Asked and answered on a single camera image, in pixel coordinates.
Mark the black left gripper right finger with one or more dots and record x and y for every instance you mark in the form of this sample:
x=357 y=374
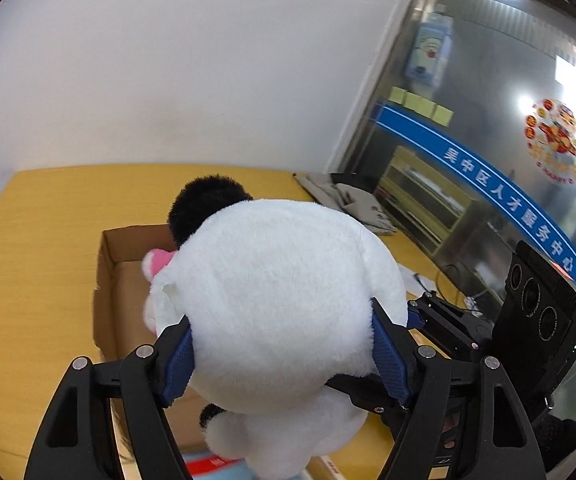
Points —
x=518 y=454

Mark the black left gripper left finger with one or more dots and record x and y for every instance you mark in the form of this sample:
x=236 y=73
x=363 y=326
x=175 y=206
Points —
x=76 y=438

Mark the white panda plush toy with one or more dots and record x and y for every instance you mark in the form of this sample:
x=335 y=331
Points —
x=278 y=294

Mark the brown cardboard box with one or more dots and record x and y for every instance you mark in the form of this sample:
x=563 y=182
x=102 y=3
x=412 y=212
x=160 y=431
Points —
x=118 y=325

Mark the white paper sheet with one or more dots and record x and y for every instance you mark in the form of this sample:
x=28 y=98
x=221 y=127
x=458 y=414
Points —
x=416 y=284

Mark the pink plush toy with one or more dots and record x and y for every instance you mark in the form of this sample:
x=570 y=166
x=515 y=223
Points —
x=154 y=261

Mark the wooden shelf behind glass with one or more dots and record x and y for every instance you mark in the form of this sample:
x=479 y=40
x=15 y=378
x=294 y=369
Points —
x=433 y=211

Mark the grey cloth bag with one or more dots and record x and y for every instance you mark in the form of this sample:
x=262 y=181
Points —
x=356 y=203

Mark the red round window sticker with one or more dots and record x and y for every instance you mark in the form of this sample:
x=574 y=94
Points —
x=550 y=132

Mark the yellow sticky notes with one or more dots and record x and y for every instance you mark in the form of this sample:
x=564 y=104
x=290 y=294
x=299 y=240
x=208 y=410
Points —
x=421 y=106

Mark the cartoon poster on glass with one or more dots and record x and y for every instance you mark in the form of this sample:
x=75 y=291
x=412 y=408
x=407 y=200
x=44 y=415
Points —
x=431 y=49

